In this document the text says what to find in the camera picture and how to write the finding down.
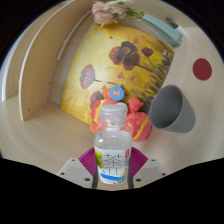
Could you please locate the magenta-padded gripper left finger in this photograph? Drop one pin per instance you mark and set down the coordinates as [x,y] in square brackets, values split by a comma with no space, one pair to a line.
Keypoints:
[75,171]

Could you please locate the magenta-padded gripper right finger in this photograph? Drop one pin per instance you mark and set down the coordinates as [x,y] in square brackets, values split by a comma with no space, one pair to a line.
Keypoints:
[150,170]

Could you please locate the clear plastic drink bottle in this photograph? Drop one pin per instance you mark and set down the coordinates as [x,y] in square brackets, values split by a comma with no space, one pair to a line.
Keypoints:
[112,146]

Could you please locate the red plush mascot toy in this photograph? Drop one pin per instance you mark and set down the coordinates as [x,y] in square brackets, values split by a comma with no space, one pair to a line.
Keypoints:
[140,125]

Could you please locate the grey ribbed mug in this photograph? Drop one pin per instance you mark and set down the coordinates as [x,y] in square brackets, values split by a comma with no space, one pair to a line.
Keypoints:
[173,111]

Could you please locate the flat round red coaster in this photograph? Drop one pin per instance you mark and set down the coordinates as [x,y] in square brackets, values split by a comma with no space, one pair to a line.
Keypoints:
[202,69]

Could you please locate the yellow poppy flower painting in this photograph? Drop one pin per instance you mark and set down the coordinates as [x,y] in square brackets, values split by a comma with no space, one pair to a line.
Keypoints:
[100,53]

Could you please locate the white light bar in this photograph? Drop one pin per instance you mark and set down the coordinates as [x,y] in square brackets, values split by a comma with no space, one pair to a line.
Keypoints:
[71,35]

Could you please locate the pale teal vase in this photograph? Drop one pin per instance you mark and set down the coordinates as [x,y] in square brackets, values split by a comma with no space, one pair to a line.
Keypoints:
[161,30]

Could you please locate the pink flower bouquet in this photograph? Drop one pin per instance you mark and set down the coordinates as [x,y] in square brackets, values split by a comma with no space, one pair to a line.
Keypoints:
[108,11]

